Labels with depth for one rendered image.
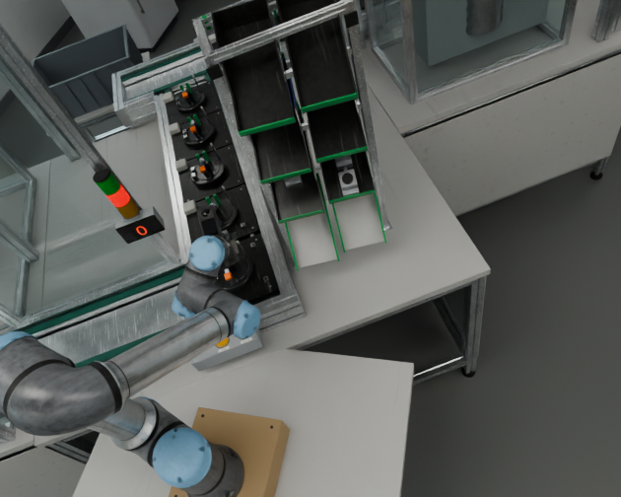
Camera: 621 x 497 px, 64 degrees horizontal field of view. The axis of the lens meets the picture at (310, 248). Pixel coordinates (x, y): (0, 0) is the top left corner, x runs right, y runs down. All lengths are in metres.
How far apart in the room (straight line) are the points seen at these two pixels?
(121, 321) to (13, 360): 0.86
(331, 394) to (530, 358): 1.20
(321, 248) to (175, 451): 0.70
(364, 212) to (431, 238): 0.28
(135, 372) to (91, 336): 0.90
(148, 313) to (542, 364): 1.66
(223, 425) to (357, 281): 0.60
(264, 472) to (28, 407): 0.66
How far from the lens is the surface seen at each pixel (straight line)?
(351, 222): 1.52
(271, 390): 1.52
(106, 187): 1.44
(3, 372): 0.96
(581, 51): 2.41
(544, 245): 2.77
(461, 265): 1.63
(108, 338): 1.78
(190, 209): 1.85
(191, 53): 2.75
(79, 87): 3.32
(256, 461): 1.38
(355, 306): 1.58
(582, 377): 2.45
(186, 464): 1.20
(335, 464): 1.42
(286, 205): 1.40
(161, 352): 0.97
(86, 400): 0.90
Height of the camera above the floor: 2.22
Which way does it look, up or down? 52 degrees down
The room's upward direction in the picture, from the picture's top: 21 degrees counter-clockwise
